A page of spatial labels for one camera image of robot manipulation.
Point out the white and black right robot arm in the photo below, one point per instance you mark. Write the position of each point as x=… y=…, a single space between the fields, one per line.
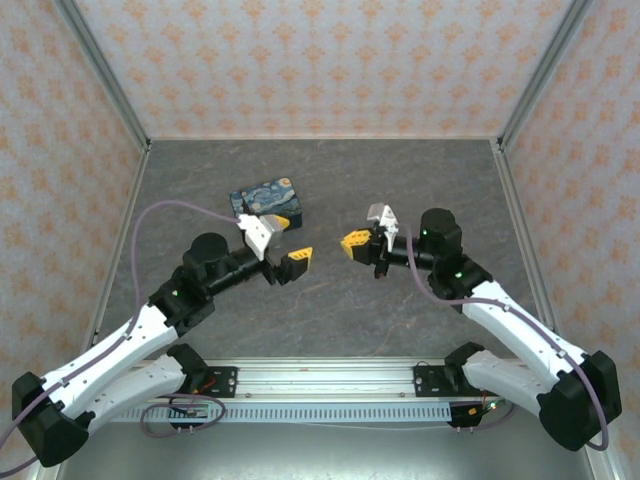
x=520 y=330

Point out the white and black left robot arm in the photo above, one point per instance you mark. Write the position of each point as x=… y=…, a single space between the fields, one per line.
x=107 y=345

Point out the starry night print box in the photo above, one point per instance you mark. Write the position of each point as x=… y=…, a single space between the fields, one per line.
x=267 y=197

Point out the aluminium table edge rail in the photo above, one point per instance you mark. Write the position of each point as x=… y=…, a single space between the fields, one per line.
x=117 y=245
x=525 y=235

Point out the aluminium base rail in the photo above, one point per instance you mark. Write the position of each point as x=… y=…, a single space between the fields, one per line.
x=325 y=382

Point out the aluminium corner post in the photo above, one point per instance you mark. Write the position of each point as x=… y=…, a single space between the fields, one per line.
x=545 y=75
x=102 y=75

